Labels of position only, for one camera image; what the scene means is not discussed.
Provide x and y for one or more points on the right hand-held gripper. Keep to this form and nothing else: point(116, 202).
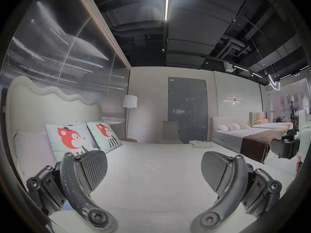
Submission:
point(286, 147)

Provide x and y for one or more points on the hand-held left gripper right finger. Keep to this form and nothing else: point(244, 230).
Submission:
point(234, 183)

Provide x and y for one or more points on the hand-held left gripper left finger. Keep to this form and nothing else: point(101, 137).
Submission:
point(73, 188)

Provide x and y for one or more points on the person's right hand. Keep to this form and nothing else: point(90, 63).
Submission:
point(298, 164)

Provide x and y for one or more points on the bed with ribbed beige headboard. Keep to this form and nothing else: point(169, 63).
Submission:
point(274, 124)

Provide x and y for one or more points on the bed with brown throw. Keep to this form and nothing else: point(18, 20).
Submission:
point(252, 142)

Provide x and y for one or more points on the pale green fox cushion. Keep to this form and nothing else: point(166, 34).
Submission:
point(107, 135)
point(70, 139)

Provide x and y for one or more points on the folded white cloth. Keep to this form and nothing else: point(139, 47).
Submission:
point(200, 144)

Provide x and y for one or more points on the pink and white pillow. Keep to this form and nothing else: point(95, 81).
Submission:
point(229, 127)

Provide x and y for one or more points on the round reddish side table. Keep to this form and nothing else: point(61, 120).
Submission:
point(128, 139)

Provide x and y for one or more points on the bed with beige sheet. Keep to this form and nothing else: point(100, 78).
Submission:
point(155, 173)

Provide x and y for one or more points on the beige chair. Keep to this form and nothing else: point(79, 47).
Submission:
point(170, 132)

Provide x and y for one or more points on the grey double door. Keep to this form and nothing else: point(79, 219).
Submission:
point(187, 110)

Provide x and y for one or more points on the wavy padded beige headboard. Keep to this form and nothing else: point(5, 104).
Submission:
point(36, 105)

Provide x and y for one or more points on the floor lamp with white shade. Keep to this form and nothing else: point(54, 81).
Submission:
point(129, 102)

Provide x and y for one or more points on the bar-shaped wall lamp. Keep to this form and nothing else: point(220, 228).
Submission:
point(232, 100)

